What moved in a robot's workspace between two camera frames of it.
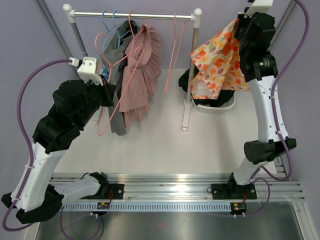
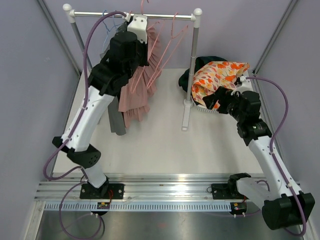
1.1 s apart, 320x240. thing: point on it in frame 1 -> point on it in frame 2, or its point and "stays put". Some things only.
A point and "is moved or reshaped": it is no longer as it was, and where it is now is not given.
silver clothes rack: x=69 y=15 stays put
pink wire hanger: x=172 y=50 -> x=175 y=39
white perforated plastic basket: x=211 y=109 stays put
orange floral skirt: x=218 y=68 is moved or reshaped
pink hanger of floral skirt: x=142 y=48 -> x=143 y=80
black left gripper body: x=95 y=93 -> x=140 y=59
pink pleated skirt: x=139 y=77 stays put
